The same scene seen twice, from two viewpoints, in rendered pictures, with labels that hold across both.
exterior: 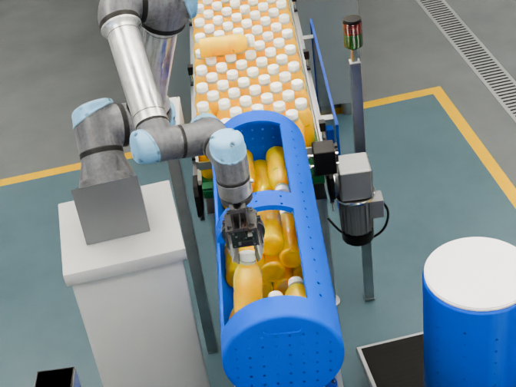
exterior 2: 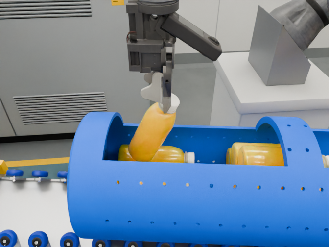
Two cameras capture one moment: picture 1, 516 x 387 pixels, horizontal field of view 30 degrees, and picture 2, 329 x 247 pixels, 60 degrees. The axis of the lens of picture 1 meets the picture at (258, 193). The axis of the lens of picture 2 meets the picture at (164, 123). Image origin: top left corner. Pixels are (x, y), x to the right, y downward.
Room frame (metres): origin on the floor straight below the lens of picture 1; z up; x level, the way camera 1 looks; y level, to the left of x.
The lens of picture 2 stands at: (1.74, -0.45, 1.60)
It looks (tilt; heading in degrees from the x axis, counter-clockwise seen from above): 39 degrees down; 91
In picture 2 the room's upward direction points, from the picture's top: straight up
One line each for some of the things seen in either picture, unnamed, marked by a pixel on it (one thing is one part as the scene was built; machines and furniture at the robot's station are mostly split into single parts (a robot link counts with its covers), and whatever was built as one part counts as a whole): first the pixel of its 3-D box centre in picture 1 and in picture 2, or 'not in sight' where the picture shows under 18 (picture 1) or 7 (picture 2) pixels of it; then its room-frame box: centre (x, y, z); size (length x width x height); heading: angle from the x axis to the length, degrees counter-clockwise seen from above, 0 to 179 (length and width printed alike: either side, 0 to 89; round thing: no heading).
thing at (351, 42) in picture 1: (352, 38); not in sight; (2.86, -0.39, 1.18); 0.06 x 0.06 x 0.05
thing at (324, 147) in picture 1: (322, 159); not in sight; (2.52, -0.22, 0.95); 0.10 x 0.07 x 0.10; 89
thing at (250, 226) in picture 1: (239, 216); (153, 35); (1.71, 0.05, 1.40); 0.09 x 0.08 x 0.12; 179
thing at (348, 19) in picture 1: (353, 39); not in sight; (2.86, -0.39, 1.18); 0.06 x 0.06 x 0.16
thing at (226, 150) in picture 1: (229, 157); not in sight; (1.72, 0.05, 1.56); 0.09 x 0.08 x 0.11; 20
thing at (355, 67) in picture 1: (362, 190); not in sight; (2.86, -0.39, 0.55); 0.04 x 0.04 x 1.10; 89
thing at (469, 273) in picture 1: (478, 272); not in sight; (1.81, -0.53, 1.03); 0.28 x 0.28 x 0.01
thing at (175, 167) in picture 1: (193, 253); not in sight; (2.69, 0.26, 0.50); 0.04 x 0.04 x 1.00; 89
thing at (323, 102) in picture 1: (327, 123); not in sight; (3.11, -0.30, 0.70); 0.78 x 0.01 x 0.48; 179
